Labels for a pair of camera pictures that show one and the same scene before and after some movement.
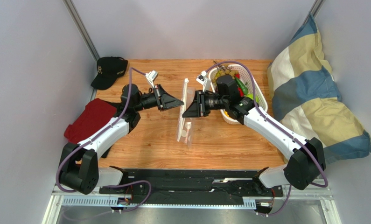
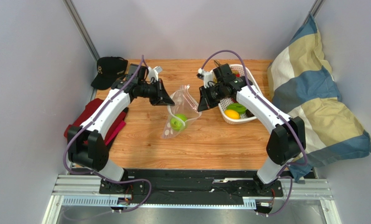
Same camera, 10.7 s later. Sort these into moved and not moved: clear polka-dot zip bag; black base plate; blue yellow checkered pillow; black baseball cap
Moved: clear polka-dot zip bag
Not moved: blue yellow checkered pillow; black baseball cap; black base plate
